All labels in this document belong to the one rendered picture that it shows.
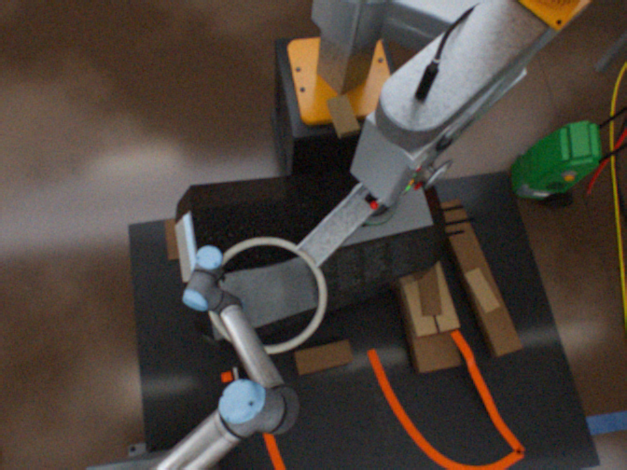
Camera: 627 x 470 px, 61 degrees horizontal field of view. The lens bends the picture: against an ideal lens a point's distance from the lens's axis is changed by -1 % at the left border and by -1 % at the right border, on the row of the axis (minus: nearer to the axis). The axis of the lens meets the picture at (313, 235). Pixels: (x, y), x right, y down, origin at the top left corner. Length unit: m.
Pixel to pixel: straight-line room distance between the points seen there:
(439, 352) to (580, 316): 0.95
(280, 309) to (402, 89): 1.20
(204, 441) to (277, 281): 1.01
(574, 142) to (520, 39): 1.44
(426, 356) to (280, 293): 1.01
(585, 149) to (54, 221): 3.06
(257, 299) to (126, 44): 2.23
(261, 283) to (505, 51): 1.33
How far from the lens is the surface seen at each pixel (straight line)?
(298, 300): 2.46
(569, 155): 3.30
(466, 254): 3.28
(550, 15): 2.04
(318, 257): 2.27
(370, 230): 2.42
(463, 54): 1.85
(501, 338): 3.23
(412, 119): 1.67
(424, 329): 2.97
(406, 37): 2.34
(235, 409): 1.48
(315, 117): 2.67
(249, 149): 3.46
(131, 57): 3.95
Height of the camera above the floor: 3.05
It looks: 71 degrees down
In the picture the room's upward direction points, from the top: 12 degrees clockwise
